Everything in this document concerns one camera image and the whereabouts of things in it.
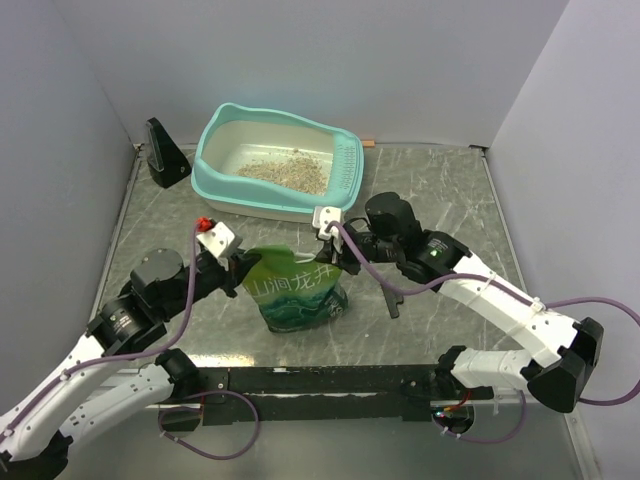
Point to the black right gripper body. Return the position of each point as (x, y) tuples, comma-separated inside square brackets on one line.
[(380, 250)]

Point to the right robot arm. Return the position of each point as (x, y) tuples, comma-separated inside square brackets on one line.
[(556, 355)]

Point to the teal and white litter box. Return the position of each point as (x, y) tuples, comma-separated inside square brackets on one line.
[(236, 134)]

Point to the black triangular stand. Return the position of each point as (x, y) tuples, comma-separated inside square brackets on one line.
[(166, 162)]

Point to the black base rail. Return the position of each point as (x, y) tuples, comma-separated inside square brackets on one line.
[(408, 392)]

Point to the clear plastic scoop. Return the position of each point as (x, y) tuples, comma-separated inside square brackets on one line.
[(446, 221)]

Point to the pile of beige litter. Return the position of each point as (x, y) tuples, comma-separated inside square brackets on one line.
[(302, 172)]

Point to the green litter bag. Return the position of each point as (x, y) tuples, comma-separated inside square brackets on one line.
[(293, 291)]

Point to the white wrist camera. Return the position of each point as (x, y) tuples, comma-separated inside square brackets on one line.
[(324, 220), (218, 239)]

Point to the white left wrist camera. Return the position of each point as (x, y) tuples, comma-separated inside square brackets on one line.
[(218, 239)]

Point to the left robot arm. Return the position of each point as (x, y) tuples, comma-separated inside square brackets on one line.
[(116, 369)]

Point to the black bag clip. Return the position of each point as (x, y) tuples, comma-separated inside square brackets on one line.
[(392, 300)]

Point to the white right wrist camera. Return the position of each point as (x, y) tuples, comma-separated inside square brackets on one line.
[(324, 220)]

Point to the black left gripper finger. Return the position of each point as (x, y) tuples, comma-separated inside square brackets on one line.
[(243, 261), (240, 285)]

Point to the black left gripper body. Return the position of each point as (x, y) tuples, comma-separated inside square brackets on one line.
[(210, 275)]

